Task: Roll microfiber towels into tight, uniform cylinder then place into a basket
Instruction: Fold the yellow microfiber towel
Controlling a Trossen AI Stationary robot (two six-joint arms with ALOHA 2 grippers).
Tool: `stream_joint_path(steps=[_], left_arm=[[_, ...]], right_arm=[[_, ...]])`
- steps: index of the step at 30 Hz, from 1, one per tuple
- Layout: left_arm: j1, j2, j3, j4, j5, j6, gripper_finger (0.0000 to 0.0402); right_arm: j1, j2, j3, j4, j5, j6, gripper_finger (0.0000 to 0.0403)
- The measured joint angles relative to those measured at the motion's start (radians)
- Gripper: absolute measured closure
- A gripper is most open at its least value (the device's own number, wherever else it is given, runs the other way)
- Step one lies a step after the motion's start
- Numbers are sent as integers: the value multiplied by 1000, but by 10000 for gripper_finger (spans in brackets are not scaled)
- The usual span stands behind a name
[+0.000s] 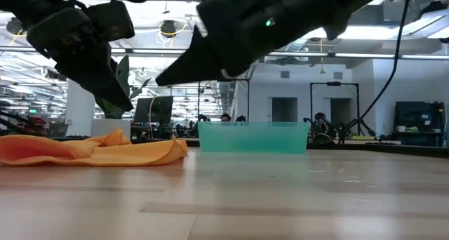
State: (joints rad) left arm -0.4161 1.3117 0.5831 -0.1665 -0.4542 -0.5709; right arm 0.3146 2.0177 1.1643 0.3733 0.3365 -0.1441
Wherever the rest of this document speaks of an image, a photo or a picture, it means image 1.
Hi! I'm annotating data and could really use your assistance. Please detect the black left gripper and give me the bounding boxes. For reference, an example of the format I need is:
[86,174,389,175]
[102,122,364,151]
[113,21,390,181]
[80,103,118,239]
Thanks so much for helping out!
[26,7,135,112]

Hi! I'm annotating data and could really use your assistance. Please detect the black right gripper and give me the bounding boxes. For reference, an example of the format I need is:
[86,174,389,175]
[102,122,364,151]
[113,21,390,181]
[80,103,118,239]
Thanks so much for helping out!
[155,0,302,87]

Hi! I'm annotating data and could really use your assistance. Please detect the orange microfiber towel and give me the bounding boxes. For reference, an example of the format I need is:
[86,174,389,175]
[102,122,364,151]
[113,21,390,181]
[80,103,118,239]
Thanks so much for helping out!
[0,128,190,168]

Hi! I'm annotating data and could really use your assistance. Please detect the teal translucent plastic basket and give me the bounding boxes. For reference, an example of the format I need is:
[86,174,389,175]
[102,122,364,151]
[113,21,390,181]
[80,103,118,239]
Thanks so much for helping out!
[197,121,310,155]

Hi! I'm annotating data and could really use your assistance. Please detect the green snake plant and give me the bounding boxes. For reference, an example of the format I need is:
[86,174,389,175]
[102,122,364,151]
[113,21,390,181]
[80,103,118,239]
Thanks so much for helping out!
[94,55,152,120]

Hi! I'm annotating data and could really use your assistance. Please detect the white plant pot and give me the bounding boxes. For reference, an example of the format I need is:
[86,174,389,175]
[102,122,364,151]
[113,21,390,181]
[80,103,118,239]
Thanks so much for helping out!
[91,119,132,139]

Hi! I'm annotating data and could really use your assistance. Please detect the black computer monitor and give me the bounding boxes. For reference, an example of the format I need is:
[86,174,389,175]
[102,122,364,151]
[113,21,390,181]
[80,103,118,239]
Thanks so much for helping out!
[133,95,175,126]

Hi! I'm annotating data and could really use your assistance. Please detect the black robot station frame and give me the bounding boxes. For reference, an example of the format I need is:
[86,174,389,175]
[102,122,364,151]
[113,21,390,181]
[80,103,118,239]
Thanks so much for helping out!
[197,77,250,124]
[309,81,361,138]

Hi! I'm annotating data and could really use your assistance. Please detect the black ceiling camera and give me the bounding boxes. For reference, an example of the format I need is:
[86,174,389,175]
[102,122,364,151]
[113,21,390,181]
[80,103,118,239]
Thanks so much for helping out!
[160,19,177,39]
[6,17,27,36]

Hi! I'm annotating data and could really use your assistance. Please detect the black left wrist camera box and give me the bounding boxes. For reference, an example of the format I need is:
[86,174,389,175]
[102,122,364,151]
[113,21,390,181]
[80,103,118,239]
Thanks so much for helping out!
[86,0,136,44]

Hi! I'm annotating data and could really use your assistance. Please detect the yellow hanging cord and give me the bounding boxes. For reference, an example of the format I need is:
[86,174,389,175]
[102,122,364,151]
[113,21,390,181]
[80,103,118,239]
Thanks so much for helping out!
[319,38,326,75]

